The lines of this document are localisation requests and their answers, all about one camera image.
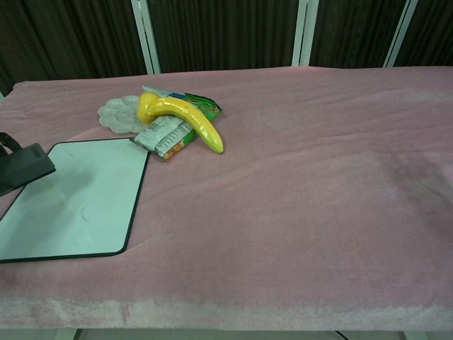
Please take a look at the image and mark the white flower-shaped palette dish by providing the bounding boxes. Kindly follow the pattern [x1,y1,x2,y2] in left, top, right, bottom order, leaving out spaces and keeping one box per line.
[97,95,151,135]

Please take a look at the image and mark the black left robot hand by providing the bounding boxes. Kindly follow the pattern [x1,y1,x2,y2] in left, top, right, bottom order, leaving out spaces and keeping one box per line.
[0,132,23,164]

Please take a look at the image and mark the white dry-erase board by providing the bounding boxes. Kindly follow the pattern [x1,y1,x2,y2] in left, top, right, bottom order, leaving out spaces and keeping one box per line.
[0,137,151,264]

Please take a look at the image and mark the white screen frame post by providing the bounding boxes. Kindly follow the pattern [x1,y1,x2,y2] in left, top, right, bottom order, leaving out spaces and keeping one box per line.
[290,0,321,68]
[131,0,163,75]
[383,0,421,68]

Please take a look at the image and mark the white table frame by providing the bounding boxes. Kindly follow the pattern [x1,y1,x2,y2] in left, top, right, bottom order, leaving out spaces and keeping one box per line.
[73,328,406,340]

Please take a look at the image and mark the pink fleece table cloth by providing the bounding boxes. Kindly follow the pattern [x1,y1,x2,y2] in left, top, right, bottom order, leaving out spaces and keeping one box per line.
[0,64,453,332]

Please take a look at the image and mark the green snack packet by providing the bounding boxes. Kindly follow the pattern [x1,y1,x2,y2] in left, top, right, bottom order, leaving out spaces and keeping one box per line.
[130,84,226,163]

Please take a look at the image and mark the yellow plastic banana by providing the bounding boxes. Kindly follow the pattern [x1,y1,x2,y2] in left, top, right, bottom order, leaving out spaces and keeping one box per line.
[136,91,226,155]

